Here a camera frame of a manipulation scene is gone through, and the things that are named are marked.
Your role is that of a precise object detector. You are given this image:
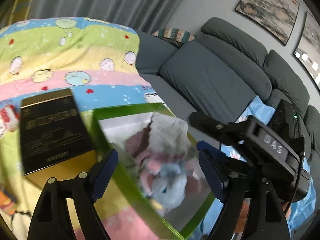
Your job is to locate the blue plush toy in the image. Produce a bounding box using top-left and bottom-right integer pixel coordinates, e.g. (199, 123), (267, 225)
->
(139, 162), (189, 209)

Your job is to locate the grey curtain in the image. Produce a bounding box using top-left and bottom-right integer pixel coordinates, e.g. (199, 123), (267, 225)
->
(1, 0), (181, 33)

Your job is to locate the green storage box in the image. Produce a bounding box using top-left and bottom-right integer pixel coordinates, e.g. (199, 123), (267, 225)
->
(91, 103), (215, 239)

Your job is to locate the grey cleaning cloth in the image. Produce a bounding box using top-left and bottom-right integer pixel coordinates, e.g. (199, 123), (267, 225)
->
(147, 112), (197, 159)

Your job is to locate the framed landscape painting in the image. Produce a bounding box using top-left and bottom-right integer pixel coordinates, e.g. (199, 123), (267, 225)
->
(235, 0), (299, 46)

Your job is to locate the grey sofa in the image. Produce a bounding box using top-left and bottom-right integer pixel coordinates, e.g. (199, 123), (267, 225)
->
(134, 16), (320, 178)

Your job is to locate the colourful cartoon bed sheet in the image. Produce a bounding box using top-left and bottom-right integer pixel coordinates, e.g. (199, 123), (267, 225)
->
(0, 16), (317, 240)

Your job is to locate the black and gold box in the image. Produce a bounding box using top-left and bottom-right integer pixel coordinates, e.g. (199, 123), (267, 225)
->
(20, 89), (97, 189)

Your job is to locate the striped patterned cushion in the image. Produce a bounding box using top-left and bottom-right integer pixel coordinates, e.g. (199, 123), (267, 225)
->
(152, 28), (195, 48)

